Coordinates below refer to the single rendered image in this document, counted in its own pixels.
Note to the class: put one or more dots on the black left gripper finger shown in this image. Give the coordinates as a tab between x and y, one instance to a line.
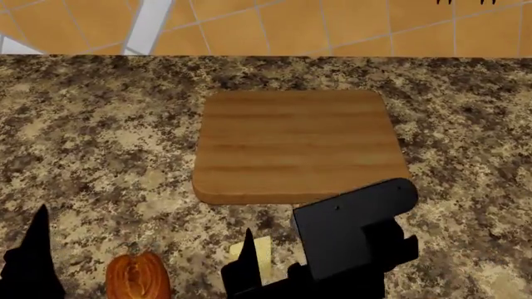
40	236

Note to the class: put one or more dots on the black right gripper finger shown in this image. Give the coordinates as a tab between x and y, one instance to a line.
247	264

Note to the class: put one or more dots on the pale yellow cheese wedge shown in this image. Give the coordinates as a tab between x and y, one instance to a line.
263	255

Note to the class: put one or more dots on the golden brown bread loaf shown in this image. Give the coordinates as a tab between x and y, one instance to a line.
137	277

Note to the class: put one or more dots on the wooden cutting board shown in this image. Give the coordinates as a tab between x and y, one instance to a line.
297	146

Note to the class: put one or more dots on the black furniture legs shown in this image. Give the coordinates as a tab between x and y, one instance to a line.
444	2
488	2

